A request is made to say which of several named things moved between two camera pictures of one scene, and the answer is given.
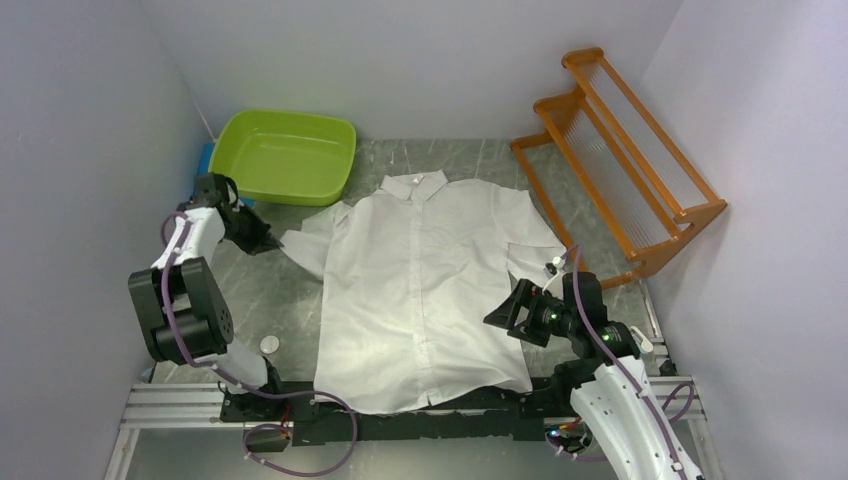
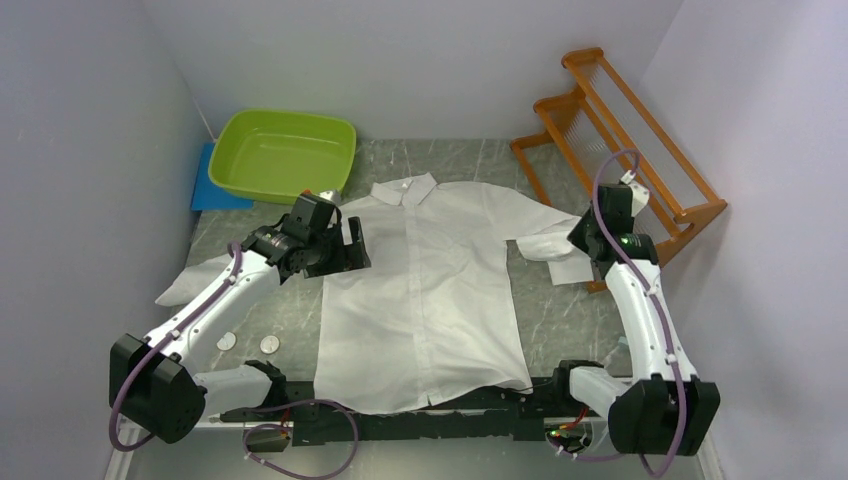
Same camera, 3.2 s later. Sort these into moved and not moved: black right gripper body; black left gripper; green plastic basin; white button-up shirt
Moved: black right gripper body; black left gripper
Not moved: white button-up shirt; green plastic basin
